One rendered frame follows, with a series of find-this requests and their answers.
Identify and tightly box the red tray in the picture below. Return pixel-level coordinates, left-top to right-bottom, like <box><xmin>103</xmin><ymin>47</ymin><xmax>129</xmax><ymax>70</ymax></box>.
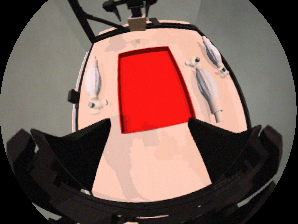
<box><xmin>117</xmin><ymin>46</ymin><xmax>196</xmax><ymax>134</ymax></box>

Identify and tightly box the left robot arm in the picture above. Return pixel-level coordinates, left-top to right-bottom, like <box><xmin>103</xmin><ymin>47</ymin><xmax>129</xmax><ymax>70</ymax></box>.
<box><xmin>126</xmin><ymin>1</ymin><xmax>144</xmax><ymax>18</ymax></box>

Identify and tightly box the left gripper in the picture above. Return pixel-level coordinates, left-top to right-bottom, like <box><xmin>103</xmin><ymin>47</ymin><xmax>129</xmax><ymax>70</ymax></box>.
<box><xmin>102</xmin><ymin>0</ymin><xmax>157</xmax><ymax>22</ymax></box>

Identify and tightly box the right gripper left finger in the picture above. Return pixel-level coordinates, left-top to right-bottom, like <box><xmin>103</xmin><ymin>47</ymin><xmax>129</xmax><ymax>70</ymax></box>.
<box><xmin>30</xmin><ymin>118</ymin><xmax>111</xmax><ymax>192</ymax></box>

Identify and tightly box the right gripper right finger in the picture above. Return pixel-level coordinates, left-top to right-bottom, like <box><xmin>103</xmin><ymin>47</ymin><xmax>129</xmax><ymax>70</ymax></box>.
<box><xmin>187</xmin><ymin>117</ymin><xmax>262</xmax><ymax>184</ymax></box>

